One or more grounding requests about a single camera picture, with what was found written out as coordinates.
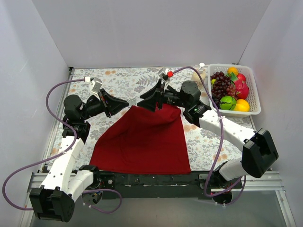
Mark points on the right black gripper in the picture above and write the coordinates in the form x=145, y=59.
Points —
x=160, y=97

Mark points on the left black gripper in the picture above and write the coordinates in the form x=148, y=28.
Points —
x=104, y=102

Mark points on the round brooch badge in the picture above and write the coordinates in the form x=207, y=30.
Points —
x=131, y=102

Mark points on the red t-shirt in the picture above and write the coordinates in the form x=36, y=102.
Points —
x=144, y=142

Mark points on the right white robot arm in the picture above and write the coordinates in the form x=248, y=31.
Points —
x=257, y=147

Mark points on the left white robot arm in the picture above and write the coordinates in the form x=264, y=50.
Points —
x=56, y=196

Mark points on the floral table mat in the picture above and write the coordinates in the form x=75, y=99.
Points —
x=127, y=83

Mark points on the beige pump soap bottle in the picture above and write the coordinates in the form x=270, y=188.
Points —
x=198, y=77

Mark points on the purple grape bunch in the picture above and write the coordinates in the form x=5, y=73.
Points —
x=222, y=87

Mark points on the orange fruit top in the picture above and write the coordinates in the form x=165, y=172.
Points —
x=233, y=70

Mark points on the yellow orange fruit bottom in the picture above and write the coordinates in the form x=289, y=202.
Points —
x=242, y=105

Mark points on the pink dragon fruit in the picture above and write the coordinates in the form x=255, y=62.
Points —
x=242, y=90

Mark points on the red apple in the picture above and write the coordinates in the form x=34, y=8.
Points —
x=241, y=76

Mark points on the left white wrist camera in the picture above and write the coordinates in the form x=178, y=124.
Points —
x=94, y=85

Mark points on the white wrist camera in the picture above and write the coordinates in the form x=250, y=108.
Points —
x=94, y=85
x=165, y=75

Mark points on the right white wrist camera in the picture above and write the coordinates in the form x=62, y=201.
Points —
x=165, y=75

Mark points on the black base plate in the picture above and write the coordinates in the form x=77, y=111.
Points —
x=155, y=186

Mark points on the aluminium frame rail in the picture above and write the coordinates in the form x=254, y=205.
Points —
x=270, y=181

